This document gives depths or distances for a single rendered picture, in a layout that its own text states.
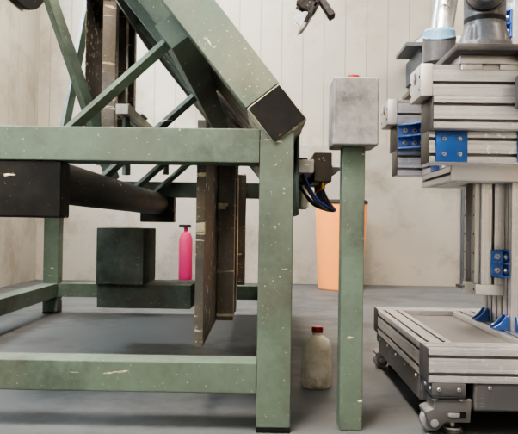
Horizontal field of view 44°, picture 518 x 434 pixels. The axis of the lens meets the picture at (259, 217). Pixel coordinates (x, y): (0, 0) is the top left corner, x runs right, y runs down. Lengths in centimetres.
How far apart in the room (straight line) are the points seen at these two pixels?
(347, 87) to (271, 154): 26
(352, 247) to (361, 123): 33
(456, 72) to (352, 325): 75
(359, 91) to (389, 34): 467
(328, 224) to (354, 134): 376
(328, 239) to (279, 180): 379
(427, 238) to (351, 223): 448
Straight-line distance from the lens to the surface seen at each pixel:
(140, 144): 170
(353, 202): 171
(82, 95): 279
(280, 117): 168
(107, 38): 345
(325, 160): 197
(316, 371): 217
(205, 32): 174
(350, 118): 170
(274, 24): 630
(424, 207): 616
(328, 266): 545
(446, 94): 187
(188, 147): 168
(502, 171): 203
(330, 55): 624
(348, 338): 173
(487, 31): 194
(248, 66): 171
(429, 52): 244
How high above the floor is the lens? 54
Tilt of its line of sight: 1 degrees up
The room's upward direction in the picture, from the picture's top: 1 degrees clockwise
